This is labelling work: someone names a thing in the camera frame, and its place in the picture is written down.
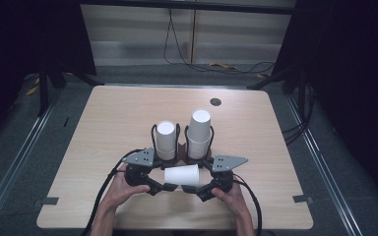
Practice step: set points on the dark round table grommet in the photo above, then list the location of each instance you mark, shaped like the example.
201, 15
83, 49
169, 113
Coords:
215, 102

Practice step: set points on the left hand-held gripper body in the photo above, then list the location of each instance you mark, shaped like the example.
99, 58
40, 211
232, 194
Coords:
141, 159

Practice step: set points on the black metal stand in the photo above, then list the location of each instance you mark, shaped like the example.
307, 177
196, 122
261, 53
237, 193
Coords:
277, 78
42, 91

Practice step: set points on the person's right hand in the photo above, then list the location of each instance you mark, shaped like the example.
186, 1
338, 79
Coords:
234, 201

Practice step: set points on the grey tape strip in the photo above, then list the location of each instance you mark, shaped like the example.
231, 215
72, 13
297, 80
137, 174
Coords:
302, 198
47, 201

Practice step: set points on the short white cup stack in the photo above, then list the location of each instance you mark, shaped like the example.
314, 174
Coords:
166, 139

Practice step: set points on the black overhead beam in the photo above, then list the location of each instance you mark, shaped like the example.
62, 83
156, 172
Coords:
187, 6

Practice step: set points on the person's left hand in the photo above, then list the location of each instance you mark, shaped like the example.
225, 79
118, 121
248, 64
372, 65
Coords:
119, 191

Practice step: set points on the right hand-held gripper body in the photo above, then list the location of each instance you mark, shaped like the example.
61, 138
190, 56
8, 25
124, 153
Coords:
224, 163

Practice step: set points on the brown double cup holder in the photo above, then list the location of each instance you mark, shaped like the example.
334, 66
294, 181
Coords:
181, 154

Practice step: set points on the yellow floor scrap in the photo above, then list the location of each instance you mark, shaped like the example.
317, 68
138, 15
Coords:
32, 90
262, 75
221, 65

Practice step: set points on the silver floor rail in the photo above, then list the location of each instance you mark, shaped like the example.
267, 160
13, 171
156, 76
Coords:
13, 164
321, 164

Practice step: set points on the white paper cup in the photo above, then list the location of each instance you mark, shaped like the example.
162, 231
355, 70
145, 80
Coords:
182, 176

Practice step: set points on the black curtain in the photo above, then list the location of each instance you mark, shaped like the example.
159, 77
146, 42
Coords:
29, 36
347, 65

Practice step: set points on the tall white cup stack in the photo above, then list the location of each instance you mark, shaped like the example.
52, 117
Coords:
199, 134

